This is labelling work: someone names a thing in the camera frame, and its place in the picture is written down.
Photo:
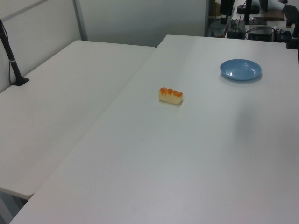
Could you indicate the black electronics unit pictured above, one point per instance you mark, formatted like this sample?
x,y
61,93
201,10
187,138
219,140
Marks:
x,y
260,35

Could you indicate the dark grey device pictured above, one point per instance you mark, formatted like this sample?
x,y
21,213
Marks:
x,y
291,14

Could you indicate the black camera stand pole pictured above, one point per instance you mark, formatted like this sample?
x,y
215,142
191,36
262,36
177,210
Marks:
x,y
10,56

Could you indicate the blue plastic plate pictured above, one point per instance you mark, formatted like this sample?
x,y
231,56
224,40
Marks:
x,y
240,70

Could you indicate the clear plastic container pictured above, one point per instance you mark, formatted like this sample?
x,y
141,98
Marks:
x,y
218,30

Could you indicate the black pole with round base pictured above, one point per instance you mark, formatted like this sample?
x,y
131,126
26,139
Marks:
x,y
247,10

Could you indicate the brown board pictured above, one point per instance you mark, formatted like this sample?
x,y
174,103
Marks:
x,y
273,15

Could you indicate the black camera on mount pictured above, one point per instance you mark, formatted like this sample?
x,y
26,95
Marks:
x,y
289,39

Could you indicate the grey metal shelf post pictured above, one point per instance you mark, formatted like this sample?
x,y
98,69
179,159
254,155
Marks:
x,y
207,17

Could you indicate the grey partition frame post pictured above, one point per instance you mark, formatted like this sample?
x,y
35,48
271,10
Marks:
x,y
80,19

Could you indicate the small black box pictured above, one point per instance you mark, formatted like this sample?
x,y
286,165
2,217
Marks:
x,y
235,33

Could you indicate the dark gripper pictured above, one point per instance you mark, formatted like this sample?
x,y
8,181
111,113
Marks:
x,y
227,7

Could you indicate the orange-topped bread loaf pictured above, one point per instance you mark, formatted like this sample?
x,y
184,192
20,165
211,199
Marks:
x,y
170,96

